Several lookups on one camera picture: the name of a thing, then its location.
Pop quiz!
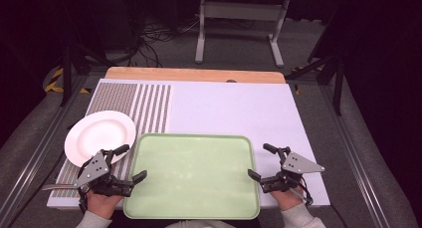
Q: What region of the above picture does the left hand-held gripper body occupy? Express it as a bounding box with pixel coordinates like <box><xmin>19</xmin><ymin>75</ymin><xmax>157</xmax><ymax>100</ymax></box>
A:
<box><xmin>41</xmin><ymin>149</ymin><xmax>135</xmax><ymax>198</ymax></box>

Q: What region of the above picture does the aluminium rail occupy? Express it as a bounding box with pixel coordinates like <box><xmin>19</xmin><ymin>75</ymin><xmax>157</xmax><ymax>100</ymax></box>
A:
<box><xmin>0</xmin><ymin>74</ymin><xmax>98</xmax><ymax>228</ymax></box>
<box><xmin>317</xmin><ymin>84</ymin><xmax>392</xmax><ymax>228</ymax></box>

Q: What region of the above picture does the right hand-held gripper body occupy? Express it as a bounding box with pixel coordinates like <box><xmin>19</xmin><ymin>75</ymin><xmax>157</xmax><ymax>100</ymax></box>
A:
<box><xmin>259</xmin><ymin>147</ymin><xmax>326</xmax><ymax>194</ymax></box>

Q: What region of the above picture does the wooden table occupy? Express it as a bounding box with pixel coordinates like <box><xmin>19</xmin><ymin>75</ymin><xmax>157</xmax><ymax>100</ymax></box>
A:
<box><xmin>104</xmin><ymin>66</ymin><xmax>287</xmax><ymax>85</ymax></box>

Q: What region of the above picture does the white plate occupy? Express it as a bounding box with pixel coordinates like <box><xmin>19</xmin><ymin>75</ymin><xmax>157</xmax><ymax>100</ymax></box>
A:
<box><xmin>64</xmin><ymin>110</ymin><xmax>137</xmax><ymax>168</ymax></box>

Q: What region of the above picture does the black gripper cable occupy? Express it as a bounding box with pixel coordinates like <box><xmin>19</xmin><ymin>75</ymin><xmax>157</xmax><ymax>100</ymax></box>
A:
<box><xmin>291</xmin><ymin>176</ymin><xmax>315</xmax><ymax>208</ymax></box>
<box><xmin>77</xmin><ymin>187</ymin><xmax>90</xmax><ymax>215</ymax></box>

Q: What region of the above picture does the green tray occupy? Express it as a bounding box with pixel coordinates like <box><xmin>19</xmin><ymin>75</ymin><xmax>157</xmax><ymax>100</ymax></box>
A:
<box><xmin>122</xmin><ymin>132</ymin><xmax>261</xmax><ymax>221</ymax></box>

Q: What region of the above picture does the dark curtain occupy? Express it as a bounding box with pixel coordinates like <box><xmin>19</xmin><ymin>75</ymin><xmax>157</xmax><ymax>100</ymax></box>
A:
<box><xmin>0</xmin><ymin>0</ymin><xmax>73</xmax><ymax>148</ymax></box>
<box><xmin>326</xmin><ymin>0</ymin><xmax>422</xmax><ymax>219</ymax></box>

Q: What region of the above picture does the black metal stand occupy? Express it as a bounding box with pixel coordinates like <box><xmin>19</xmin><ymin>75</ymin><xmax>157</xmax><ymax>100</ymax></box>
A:
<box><xmin>59</xmin><ymin>43</ymin><xmax>112</xmax><ymax>109</ymax></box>
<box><xmin>284</xmin><ymin>53</ymin><xmax>346</xmax><ymax>116</ymax></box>

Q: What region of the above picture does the person's left hand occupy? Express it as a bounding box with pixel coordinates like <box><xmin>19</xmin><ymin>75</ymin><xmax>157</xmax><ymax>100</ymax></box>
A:
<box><xmin>86</xmin><ymin>189</ymin><xmax>124</xmax><ymax>220</ymax></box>

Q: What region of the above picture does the bundle of black floor cables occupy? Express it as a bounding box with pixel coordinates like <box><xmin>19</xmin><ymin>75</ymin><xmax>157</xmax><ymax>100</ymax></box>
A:
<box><xmin>127</xmin><ymin>17</ymin><xmax>202</xmax><ymax>69</ymax></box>

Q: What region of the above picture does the white board with striped print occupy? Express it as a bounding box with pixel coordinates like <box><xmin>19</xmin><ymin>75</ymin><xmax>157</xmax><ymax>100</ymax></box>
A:
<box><xmin>46</xmin><ymin>78</ymin><xmax>331</xmax><ymax>210</ymax></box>

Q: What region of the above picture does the yellow black hazard tape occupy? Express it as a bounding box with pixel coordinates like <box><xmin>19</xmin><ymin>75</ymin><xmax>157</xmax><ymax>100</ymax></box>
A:
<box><xmin>291</xmin><ymin>66</ymin><xmax>325</xmax><ymax>97</ymax></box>
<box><xmin>44</xmin><ymin>66</ymin><xmax>92</xmax><ymax>95</ymax></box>

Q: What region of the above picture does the person's right hand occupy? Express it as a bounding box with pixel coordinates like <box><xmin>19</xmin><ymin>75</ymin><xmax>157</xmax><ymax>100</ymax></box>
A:
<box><xmin>270</xmin><ymin>184</ymin><xmax>305</xmax><ymax>212</ymax></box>

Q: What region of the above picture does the white metal table frame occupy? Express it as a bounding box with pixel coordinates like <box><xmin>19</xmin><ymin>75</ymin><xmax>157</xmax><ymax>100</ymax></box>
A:
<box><xmin>194</xmin><ymin>0</ymin><xmax>291</xmax><ymax>69</ymax></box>

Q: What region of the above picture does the person's torso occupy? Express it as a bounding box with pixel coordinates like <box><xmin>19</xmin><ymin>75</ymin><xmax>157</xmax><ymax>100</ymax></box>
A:
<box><xmin>163</xmin><ymin>219</ymin><xmax>234</xmax><ymax>228</ymax></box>

